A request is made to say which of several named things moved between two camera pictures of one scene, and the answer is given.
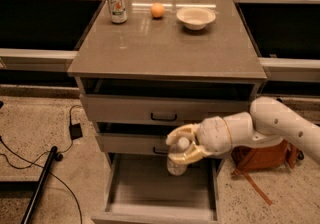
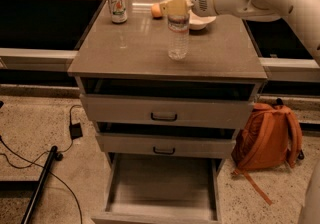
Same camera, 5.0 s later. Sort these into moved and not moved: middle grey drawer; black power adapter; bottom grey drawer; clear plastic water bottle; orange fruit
Moved: clear plastic water bottle
Not moved: black power adapter; orange fruit; bottom grey drawer; middle grey drawer
